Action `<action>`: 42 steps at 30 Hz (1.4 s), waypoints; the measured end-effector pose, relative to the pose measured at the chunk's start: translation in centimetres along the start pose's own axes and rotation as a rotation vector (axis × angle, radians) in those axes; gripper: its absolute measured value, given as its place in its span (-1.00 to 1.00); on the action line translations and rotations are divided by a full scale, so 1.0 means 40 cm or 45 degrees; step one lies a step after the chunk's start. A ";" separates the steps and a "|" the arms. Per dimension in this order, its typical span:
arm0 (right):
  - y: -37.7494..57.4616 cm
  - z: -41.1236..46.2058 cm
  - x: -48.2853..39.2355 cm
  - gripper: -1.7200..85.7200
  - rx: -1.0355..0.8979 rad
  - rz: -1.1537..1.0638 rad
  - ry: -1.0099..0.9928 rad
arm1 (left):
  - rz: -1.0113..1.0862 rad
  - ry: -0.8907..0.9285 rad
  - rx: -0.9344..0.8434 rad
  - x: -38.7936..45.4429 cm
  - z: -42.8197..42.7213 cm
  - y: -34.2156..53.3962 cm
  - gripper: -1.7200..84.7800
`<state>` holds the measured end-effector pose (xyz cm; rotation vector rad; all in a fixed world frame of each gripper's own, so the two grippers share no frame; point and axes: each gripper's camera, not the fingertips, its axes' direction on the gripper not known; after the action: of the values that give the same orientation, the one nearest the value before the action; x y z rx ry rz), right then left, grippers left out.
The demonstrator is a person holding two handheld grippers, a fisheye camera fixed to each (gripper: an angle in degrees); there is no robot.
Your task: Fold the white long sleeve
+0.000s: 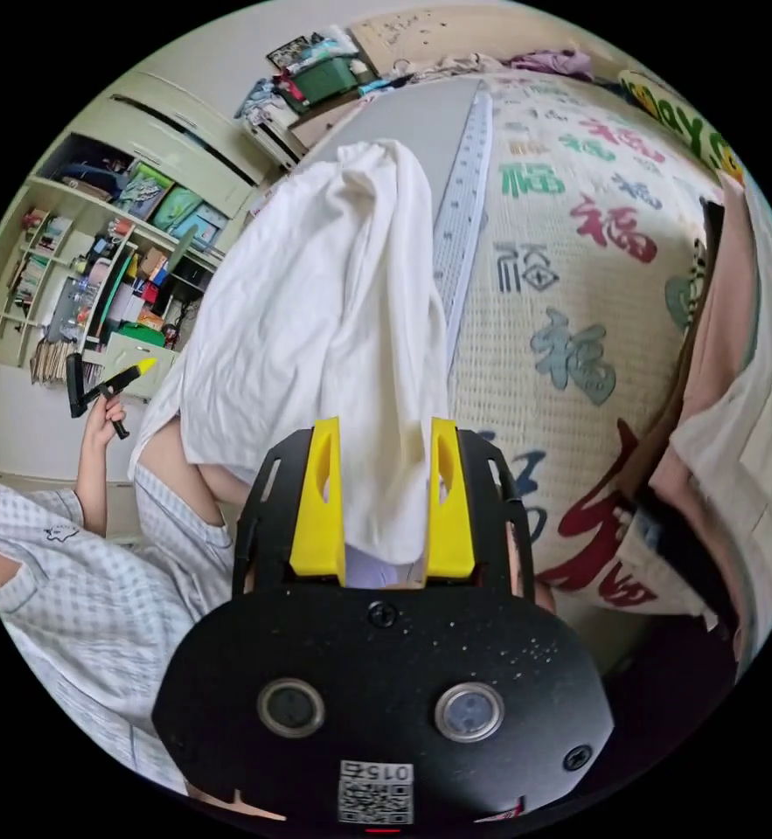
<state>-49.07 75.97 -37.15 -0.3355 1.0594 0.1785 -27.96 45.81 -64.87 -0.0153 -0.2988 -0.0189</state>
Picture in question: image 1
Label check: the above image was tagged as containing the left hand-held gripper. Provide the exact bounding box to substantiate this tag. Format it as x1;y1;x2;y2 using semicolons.
80;357;159;440

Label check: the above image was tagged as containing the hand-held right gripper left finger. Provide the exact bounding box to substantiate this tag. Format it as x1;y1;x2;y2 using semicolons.
289;416;347;586

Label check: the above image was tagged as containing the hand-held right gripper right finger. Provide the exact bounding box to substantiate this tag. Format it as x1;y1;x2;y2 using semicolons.
422;416;478;580

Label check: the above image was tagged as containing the white long sleeve shirt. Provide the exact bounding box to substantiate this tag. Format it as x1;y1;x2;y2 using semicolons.
128;138;454;569

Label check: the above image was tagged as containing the person's left forearm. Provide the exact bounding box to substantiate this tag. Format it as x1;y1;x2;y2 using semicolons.
73;447;111;540

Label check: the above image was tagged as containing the person's left hand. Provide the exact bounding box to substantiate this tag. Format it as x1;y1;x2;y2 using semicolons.
81;395;129;454

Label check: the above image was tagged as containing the person's right hand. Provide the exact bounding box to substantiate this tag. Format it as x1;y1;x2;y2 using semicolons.
187;788;289;822

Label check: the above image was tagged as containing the pale green cupboard with shelves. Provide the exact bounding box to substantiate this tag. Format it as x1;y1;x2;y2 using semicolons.
0;70;259;394

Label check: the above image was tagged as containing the person's body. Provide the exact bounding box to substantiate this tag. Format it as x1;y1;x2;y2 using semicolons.
0;419;257;798

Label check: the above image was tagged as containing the bed with printed woven mat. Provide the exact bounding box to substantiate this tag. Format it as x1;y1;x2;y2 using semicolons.
293;68;754;656

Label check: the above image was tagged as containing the pile of clothes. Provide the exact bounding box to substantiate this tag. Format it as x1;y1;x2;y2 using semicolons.
621;167;772;680

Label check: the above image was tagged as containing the green storage box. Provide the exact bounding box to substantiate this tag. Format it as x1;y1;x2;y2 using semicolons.
266;32;386;132

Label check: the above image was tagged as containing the heap of purple beige clothes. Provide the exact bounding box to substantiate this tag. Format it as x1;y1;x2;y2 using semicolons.
385;48;598;87

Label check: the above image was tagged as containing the pillow with yellow smiley print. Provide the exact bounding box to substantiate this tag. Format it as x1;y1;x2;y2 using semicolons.
617;68;748;186

